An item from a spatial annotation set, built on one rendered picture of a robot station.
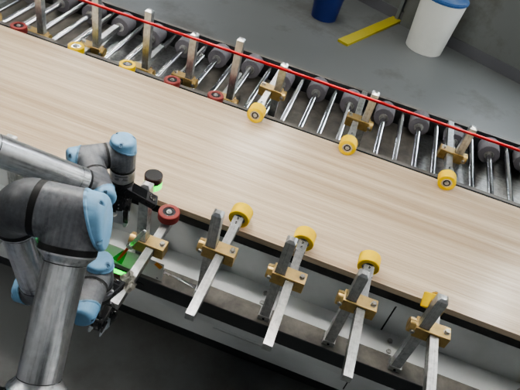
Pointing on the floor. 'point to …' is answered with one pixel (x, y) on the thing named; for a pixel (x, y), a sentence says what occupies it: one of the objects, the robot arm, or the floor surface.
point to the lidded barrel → (434, 25)
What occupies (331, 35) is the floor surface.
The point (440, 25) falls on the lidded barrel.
